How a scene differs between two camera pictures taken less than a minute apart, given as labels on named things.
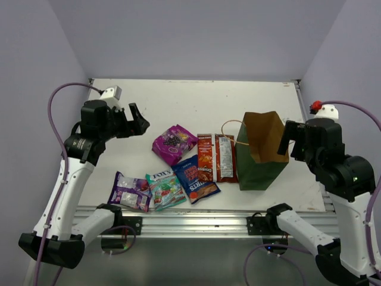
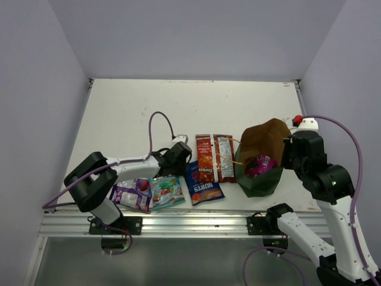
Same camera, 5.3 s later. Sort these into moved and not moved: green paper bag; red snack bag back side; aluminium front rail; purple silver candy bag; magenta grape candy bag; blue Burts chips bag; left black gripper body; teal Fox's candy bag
Moved: green paper bag; blue Burts chips bag; left black gripper body; magenta grape candy bag
Not moved: teal Fox's candy bag; purple silver candy bag; red snack bag back side; aluminium front rail
